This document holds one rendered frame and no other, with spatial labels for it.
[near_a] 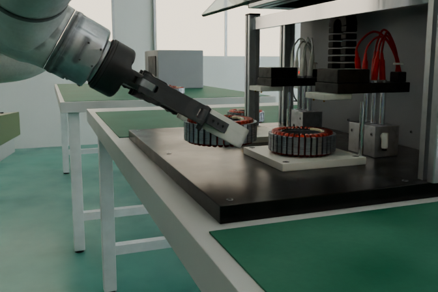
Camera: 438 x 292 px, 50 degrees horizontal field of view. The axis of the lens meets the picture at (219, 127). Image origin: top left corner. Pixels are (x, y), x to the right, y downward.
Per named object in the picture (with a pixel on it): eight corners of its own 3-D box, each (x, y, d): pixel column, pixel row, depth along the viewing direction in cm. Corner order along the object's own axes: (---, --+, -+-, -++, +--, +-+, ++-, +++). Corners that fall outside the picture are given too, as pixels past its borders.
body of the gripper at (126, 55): (83, 83, 68) (139, 113, 71) (88, 86, 60) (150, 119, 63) (107, 38, 68) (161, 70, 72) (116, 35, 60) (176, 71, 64)
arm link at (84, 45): (43, 70, 58) (87, 93, 60) (78, 6, 58) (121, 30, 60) (43, 68, 66) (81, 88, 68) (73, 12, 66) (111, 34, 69)
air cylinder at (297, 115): (302, 136, 102) (302, 111, 101) (285, 131, 109) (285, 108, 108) (321, 135, 104) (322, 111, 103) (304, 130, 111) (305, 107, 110)
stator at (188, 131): (196, 150, 65) (196, 123, 64) (175, 137, 75) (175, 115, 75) (269, 145, 69) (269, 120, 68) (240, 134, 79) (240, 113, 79)
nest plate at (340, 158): (282, 171, 70) (282, 163, 69) (243, 153, 84) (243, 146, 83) (365, 164, 75) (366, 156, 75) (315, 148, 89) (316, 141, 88)
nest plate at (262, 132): (225, 145, 92) (225, 138, 92) (201, 133, 106) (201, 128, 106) (292, 140, 97) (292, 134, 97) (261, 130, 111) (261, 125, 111)
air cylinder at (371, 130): (373, 158, 80) (375, 126, 79) (347, 150, 87) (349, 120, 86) (397, 156, 81) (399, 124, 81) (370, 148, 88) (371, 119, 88)
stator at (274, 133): (288, 160, 72) (288, 136, 71) (257, 147, 82) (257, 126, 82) (349, 155, 76) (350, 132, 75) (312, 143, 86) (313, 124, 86)
